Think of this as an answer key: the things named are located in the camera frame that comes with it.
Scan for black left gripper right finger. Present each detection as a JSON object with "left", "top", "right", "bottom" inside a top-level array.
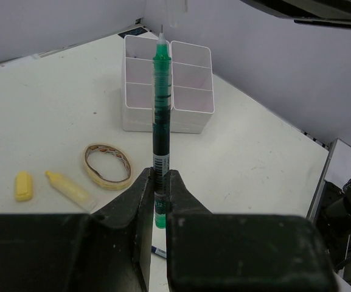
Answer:
[{"left": 166, "top": 170, "right": 339, "bottom": 291}]

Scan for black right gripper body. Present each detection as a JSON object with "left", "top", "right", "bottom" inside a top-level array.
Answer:
[{"left": 242, "top": 0, "right": 351, "bottom": 29}]

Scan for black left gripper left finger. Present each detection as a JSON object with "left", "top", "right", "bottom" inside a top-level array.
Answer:
[{"left": 0, "top": 168, "right": 153, "bottom": 291}]

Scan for clear pen cap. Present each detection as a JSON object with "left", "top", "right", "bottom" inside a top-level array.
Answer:
[{"left": 165, "top": 0, "right": 188, "bottom": 28}]

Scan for green pen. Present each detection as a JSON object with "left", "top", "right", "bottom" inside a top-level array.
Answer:
[{"left": 152, "top": 32, "right": 172, "bottom": 229}]

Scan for blue pen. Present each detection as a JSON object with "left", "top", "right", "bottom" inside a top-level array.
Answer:
[{"left": 151, "top": 246, "right": 167, "bottom": 259}]

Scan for white divided organizer box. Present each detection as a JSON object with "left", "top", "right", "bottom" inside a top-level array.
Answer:
[{"left": 122, "top": 35, "right": 215, "bottom": 134}]

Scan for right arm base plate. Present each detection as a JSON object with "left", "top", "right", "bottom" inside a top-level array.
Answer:
[{"left": 307, "top": 177, "right": 351, "bottom": 285}]

